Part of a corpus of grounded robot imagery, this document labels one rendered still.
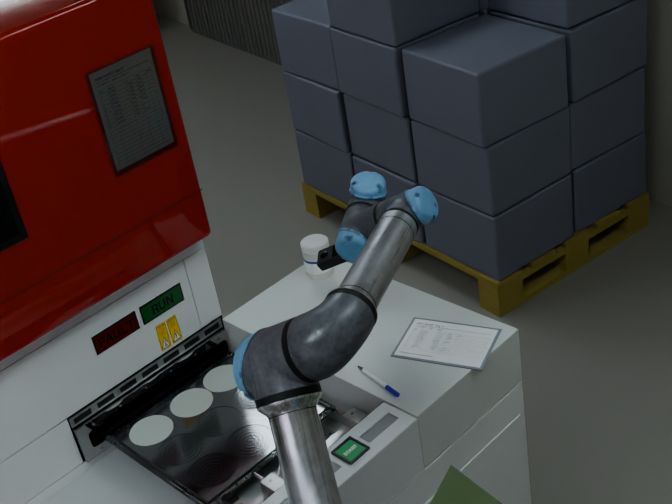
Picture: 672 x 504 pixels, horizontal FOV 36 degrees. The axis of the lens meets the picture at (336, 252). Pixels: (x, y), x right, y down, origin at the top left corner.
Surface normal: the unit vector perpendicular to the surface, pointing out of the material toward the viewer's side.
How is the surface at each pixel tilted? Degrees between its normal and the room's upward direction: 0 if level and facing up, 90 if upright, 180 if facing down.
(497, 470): 90
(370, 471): 90
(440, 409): 90
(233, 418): 0
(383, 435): 0
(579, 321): 0
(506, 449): 90
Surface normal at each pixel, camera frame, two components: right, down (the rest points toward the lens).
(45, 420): 0.71, 0.28
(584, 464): -0.15, -0.84
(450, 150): -0.78, 0.43
